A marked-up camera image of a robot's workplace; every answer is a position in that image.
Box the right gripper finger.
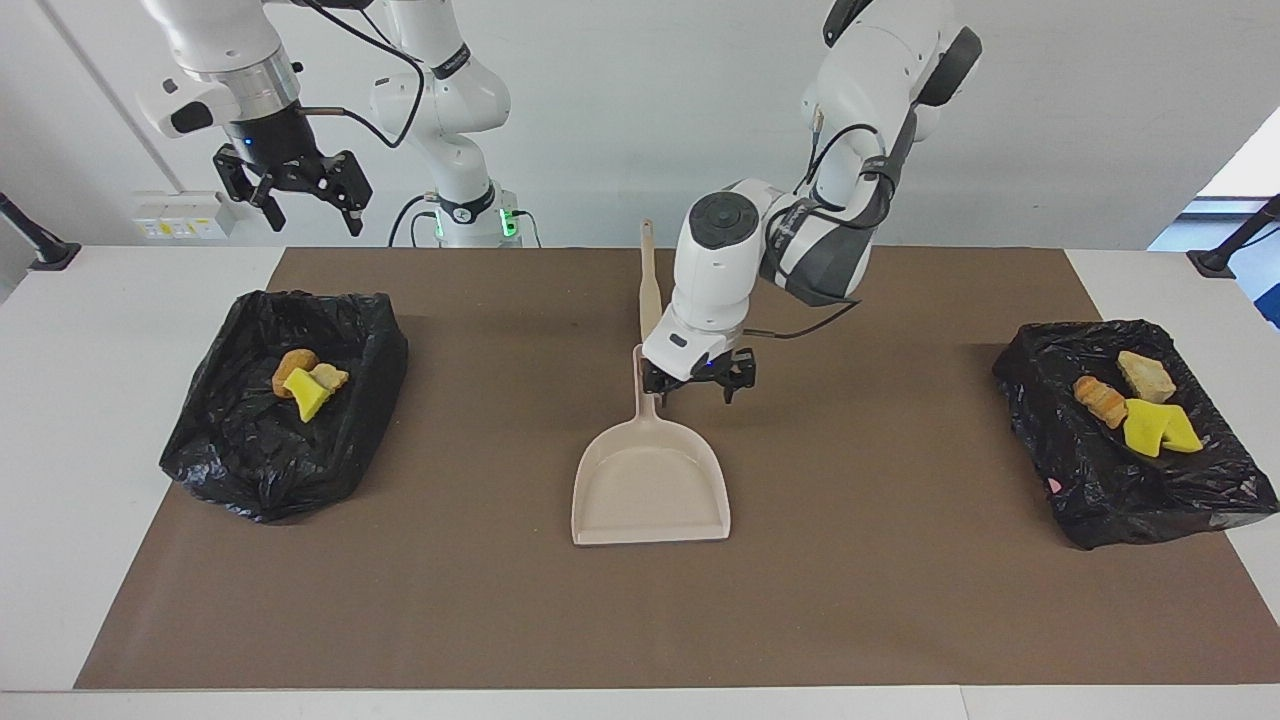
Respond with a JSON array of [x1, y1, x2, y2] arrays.
[[217, 165, 289, 234], [329, 151, 375, 239]]

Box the beige plastic dustpan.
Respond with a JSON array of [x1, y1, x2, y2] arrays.
[[570, 344, 733, 547]]

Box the beige brush black bristles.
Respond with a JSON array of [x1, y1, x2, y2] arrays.
[[639, 219, 664, 347]]

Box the brown bread roll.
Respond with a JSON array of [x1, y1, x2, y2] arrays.
[[271, 348, 321, 399]]

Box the small yellow green sponge wedge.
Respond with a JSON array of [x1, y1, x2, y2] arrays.
[[282, 367, 331, 423]]

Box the ridged croissant piece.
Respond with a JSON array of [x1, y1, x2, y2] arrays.
[[1072, 374, 1130, 430]]

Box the thick yellow sponge chunk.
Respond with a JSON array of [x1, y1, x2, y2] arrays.
[[1123, 398, 1167, 459]]

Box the tan bread chunk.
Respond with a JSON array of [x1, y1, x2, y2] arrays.
[[1116, 350, 1179, 406]]

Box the black bag lined bin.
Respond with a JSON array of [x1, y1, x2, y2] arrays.
[[160, 290, 409, 524]]

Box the black bag bin pink tag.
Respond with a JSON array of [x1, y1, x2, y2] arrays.
[[992, 319, 1280, 551]]

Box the brown table mat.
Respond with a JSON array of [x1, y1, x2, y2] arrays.
[[74, 247, 1280, 690]]

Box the black right base cable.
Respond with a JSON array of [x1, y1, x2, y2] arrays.
[[388, 193, 441, 248]]

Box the white wall outlet box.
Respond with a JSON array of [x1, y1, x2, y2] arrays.
[[132, 190, 238, 241]]

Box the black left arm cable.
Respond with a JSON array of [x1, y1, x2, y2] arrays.
[[745, 105, 901, 341]]

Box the black camera stand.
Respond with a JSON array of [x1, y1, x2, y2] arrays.
[[0, 190, 82, 272], [1187, 193, 1280, 280]]

